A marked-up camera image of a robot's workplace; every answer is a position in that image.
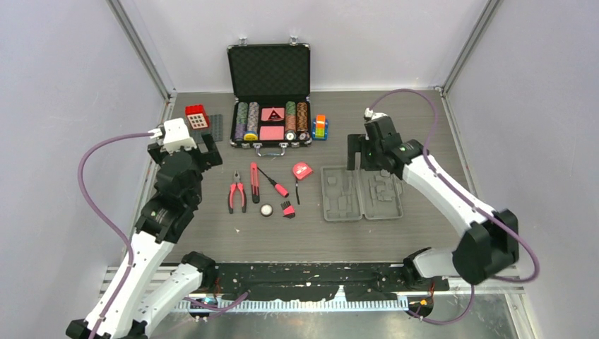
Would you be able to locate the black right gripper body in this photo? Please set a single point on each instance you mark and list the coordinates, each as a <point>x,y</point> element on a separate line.
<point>369,159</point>

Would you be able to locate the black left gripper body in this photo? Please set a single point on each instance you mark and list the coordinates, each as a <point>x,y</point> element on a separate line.
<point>196,159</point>

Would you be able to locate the red black utility knife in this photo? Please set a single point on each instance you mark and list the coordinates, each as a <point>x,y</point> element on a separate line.
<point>254,173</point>

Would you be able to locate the grey plastic tool case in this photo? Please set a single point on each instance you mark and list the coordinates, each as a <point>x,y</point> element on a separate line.
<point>352,195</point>

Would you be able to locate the red black bit holder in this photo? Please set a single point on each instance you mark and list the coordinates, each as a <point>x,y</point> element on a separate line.
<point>288,210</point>

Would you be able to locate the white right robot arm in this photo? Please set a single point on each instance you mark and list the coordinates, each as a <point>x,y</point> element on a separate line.
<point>487,243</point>

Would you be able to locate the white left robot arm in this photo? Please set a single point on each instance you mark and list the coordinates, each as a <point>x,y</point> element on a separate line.
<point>126,310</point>

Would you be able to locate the dark grey brick baseplate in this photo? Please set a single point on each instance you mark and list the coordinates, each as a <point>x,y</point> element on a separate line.
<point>215,129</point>

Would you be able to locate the colourful toy brick stack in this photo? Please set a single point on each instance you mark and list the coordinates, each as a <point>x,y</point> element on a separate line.
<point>320,128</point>

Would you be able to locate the red toy brick door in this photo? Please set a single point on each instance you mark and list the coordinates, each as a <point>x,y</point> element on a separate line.
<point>197,117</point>

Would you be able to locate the blue orange chip row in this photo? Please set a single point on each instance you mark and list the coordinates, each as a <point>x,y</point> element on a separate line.
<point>251,133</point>

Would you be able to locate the purple green chip row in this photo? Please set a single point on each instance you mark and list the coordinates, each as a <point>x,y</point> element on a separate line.
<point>241,121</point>

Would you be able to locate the red tape measure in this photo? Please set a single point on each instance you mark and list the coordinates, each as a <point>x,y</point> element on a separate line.
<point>301,171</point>

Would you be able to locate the red card deck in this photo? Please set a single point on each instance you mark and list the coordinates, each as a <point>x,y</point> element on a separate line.
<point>271,133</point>

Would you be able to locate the brown black chip row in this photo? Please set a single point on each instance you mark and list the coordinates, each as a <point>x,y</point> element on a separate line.
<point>302,121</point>

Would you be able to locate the green red chip row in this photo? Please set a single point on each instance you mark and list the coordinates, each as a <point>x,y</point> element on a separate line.
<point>290,121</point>

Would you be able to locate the black electrical tape roll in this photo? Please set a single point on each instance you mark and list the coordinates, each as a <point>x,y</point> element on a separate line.
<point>266,210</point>

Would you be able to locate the red triangle dealer button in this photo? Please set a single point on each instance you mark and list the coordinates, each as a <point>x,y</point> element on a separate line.
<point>272,114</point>

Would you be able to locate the black poker chip case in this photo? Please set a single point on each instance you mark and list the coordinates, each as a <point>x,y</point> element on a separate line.
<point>271,75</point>

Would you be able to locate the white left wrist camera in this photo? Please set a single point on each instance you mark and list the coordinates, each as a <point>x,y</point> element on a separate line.
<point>178,133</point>

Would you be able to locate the red handled screwdriver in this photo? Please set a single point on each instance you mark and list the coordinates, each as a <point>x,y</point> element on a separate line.
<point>277,186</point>

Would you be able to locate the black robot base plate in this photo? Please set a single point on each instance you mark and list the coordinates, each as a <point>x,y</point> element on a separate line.
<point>314,282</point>

